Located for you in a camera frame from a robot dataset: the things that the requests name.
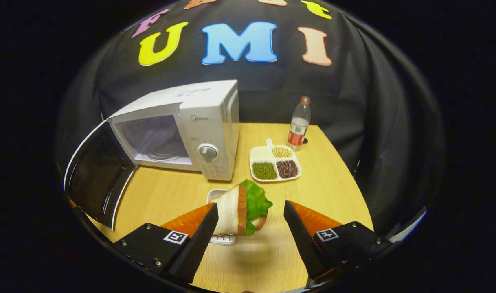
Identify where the black backdrop cloth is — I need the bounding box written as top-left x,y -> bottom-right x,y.
55,0 -> 446,236

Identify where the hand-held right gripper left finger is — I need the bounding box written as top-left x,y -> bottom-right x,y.
113,202 -> 219,284

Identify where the white microwave oven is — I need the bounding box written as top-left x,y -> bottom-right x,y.
64,79 -> 240,230

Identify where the sandwich with lettuce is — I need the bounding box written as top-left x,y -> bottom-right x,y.
211,179 -> 273,236

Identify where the small white ribbed tray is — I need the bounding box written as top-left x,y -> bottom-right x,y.
206,189 -> 237,245

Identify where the clear plastic bottle red label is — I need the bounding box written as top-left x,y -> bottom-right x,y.
288,96 -> 312,152

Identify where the white divided dish of beans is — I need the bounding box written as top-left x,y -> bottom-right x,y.
249,138 -> 302,182

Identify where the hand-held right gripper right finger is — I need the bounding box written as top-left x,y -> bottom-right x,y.
283,200 -> 391,287

